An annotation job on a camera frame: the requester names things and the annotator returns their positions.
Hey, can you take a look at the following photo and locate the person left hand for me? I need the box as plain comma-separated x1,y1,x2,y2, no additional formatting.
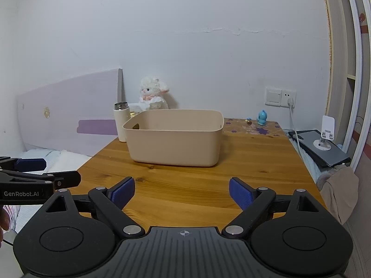
0,207,10,243

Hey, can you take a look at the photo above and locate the purple white headboard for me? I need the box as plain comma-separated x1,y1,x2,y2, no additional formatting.
17,68,125,156

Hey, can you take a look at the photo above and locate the beige grey cloth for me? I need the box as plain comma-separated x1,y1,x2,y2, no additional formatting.
316,164,359,225

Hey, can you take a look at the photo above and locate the grey laptop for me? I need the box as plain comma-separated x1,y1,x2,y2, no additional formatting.
288,130,351,168

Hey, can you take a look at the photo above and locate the cream thermos bottle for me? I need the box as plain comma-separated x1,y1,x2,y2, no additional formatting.
114,102,131,142

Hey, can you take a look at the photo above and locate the white phone stand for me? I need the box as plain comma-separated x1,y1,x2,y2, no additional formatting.
313,116,335,151

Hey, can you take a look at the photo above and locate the beige plastic storage bin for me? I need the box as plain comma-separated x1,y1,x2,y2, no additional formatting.
123,109,224,167

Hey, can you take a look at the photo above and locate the blue cartoon figurine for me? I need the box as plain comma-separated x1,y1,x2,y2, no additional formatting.
256,110,267,126

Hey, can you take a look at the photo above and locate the floral purple table mat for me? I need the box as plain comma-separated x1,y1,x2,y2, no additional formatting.
223,118,285,137

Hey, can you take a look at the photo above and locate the white plush lamb toy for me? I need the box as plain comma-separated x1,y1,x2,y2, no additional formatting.
129,77,169,113

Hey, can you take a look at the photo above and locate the white wardrobe shelf unit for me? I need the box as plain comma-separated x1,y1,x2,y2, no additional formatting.
324,0,370,171

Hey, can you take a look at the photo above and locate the white charger plug and cable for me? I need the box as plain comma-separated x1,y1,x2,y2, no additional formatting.
286,97,310,166

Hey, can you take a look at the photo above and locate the white wall switch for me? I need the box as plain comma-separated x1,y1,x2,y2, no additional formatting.
265,87,282,107

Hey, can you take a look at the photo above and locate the white wall socket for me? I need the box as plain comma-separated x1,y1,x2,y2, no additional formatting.
280,90,296,108

